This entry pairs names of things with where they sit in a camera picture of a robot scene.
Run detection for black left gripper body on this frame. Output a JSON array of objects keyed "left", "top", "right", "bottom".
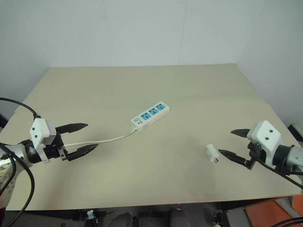
[{"left": 44, "top": 135, "right": 70, "bottom": 162}]

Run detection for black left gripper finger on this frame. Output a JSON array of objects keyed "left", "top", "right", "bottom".
[
  {"left": 55, "top": 122, "right": 89, "bottom": 137},
  {"left": 66, "top": 143, "right": 99, "bottom": 162}
]

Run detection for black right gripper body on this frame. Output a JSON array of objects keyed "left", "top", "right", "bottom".
[{"left": 245, "top": 140, "right": 263, "bottom": 171}]

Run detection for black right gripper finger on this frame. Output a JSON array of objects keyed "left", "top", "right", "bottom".
[
  {"left": 230, "top": 128, "right": 251, "bottom": 139},
  {"left": 217, "top": 148, "right": 247, "bottom": 167}
]

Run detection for white plug adapter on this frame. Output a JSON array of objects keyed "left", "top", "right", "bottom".
[{"left": 204, "top": 144, "right": 220, "bottom": 164}]

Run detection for white power strip blue sockets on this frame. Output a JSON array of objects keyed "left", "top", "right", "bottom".
[{"left": 129, "top": 101, "right": 170, "bottom": 133}]

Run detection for black object beside table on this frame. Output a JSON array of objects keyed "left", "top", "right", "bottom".
[{"left": 288, "top": 122, "right": 303, "bottom": 143}]

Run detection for orange floor object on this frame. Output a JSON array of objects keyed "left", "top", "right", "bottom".
[{"left": 245, "top": 195, "right": 303, "bottom": 227}]

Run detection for dark rounded shape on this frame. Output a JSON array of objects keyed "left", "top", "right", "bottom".
[{"left": 110, "top": 212, "right": 138, "bottom": 227}]

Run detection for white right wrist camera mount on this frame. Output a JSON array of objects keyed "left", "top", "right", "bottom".
[{"left": 246, "top": 120, "right": 283, "bottom": 169}]

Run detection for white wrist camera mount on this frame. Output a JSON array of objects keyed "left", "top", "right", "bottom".
[
  {"left": 246, "top": 120, "right": 283, "bottom": 169},
  {"left": 29, "top": 117, "right": 57, "bottom": 164}
]

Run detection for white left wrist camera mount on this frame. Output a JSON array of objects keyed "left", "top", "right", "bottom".
[{"left": 29, "top": 117, "right": 57, "bottom": 164}]

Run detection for white power strip cord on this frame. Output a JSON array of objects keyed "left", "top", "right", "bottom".
[{"left": 63, "top": 124, "right": 137, "bottom": 147}]

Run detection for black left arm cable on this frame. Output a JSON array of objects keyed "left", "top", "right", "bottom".
[{"left": 0, "top": 97, "right": 41, "bottom": 227}]

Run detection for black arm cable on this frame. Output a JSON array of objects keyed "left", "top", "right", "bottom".
[
  {"left": 0, "top": 97, "right": 41, "bottom": 227},
  {"left": 255, "top": 159, "right": 303, "bottom": 190}
]

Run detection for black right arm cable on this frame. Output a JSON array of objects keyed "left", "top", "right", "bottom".
[{"left": 255, "top": 159, "right": 303, "bottom": 190}]

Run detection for black frame under table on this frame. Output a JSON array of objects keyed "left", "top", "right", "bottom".
[{"left": 4, "top": 200, "right": 247, "bottom": 227}]

